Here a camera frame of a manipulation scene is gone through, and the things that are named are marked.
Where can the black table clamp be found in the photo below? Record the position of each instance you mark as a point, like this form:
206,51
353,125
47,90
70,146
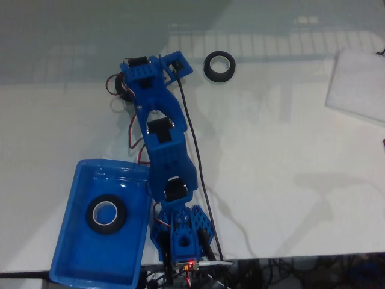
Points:
206,241
166,253

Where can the blue camera mount with camera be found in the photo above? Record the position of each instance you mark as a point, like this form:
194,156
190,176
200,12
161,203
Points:
180,64

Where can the white foam sheet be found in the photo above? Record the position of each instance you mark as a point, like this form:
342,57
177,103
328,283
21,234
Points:
358,87

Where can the small black object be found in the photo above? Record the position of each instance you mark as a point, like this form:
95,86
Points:
381,52

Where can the controller board with red light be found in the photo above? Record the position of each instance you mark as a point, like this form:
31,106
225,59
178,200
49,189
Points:
188,265

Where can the blue plastic bin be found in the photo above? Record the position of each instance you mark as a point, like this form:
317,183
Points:
90,259

